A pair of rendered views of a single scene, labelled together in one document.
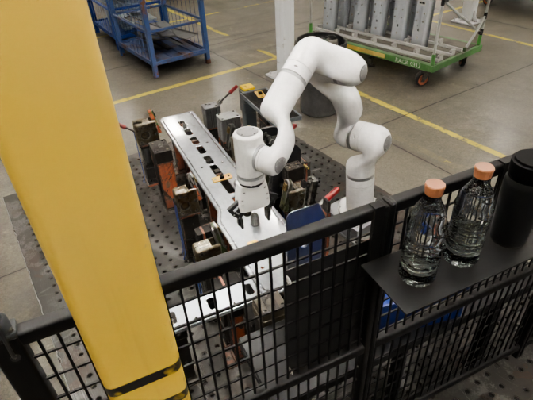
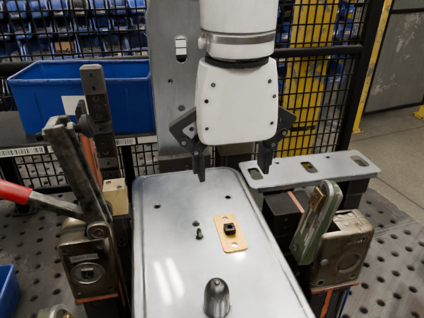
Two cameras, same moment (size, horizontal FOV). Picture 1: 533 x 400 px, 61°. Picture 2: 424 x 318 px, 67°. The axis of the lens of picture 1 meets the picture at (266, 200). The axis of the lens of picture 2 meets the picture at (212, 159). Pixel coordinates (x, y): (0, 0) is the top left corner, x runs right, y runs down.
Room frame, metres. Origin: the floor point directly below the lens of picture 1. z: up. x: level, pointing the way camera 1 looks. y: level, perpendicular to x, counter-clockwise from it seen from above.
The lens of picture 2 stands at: (1.52, 0.09, 1.37)
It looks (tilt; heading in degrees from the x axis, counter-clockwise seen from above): 31 degrees down; 191
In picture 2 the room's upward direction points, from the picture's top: straight up
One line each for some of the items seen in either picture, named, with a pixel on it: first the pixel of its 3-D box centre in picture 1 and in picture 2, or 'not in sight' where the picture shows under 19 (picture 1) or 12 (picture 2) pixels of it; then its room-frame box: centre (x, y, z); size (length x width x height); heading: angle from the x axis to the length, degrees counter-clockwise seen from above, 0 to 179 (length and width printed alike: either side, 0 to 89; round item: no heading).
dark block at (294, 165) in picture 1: (293, 209); not in sight; (1.46, -0.11, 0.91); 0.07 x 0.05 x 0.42; 113
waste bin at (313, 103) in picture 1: (320, 75); not in sight; (4.31, -0.59, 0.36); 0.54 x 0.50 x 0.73; 122
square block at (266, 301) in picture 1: (271, 341); (231, 187); (0.85, 0.01, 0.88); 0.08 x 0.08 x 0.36; 23
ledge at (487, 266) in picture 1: (461, 237); not in sight; (0.62, -0.35, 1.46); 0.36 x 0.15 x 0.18; 113
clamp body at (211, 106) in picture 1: (214, 136); not in sight; (2.19, 0.26, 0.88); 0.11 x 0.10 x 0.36; 113
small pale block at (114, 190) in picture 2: not in sight; (128, 262); (1.13, -0.15, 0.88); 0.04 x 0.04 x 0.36; 23
